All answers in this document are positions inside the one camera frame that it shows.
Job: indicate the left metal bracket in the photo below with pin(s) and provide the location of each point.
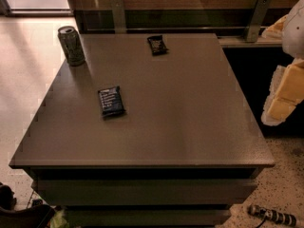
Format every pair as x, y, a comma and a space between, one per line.
118, 15

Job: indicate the metal bracket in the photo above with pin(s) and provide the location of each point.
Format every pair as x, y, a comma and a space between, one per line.
252, 30
118, 15

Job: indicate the black rxbar chocolate wrapper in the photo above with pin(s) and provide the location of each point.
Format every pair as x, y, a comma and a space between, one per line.
157, 45

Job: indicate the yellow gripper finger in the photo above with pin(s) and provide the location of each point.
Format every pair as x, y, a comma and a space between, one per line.
274, 31
286, 92

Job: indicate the green energy drink can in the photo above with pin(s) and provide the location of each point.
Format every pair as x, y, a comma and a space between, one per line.
71, 45

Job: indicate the black white striped tool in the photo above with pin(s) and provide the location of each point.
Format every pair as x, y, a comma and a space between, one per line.
273, 216

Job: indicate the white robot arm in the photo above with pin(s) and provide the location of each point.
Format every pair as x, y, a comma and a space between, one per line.
293, 32

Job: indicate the dark drawer cabinet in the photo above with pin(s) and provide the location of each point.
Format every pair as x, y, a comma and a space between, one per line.
186, 149

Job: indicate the dark bag on floor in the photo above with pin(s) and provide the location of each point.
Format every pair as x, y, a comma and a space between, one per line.
34, 217

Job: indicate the right metal bracket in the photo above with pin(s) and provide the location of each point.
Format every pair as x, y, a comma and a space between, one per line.
252, 30

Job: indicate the dark blue rxbar wrapper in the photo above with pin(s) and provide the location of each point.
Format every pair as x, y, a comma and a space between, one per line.
111, 102

